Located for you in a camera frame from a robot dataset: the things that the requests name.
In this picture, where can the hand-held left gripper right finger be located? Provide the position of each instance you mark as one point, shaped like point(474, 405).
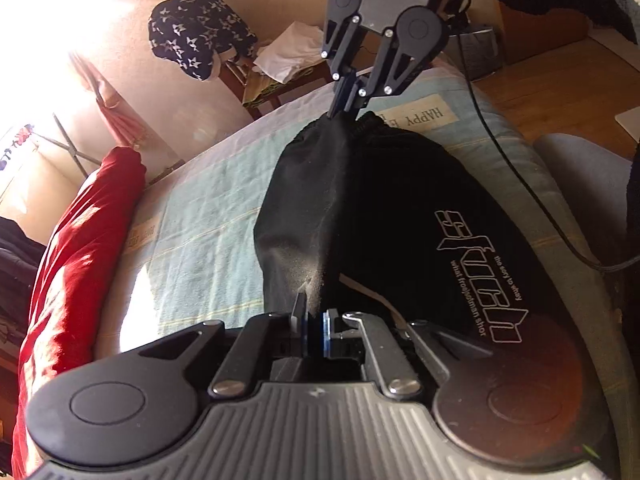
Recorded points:
point(329, 332)

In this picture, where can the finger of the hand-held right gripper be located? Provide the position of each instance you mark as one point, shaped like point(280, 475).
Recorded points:
point(385, 75)
point(342, 97)

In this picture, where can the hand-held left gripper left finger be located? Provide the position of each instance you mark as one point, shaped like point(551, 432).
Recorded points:
point(301, 317)

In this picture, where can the white cloth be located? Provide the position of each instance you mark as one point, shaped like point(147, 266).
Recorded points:
point(290, 52)

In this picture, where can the grey mesh bin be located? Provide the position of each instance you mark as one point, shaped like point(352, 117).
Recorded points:
point(477, 55)

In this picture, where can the wooden chair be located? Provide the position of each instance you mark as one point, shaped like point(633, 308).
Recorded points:
point(235, 77)

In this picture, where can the navy star print garment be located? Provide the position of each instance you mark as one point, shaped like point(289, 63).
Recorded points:
point(200, 35)

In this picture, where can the grey mattress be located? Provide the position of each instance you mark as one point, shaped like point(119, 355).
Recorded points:
point(575, 170)

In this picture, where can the pink curtain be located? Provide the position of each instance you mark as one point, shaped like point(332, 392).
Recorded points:
point(110, 105)

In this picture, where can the red quilt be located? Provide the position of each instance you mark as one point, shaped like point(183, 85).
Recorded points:
point(70, 270)

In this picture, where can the metal drying rack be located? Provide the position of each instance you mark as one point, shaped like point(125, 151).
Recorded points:
point(70, 147)

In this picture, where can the row of hanging socks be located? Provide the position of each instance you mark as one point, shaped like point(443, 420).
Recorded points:
point(17, 137)

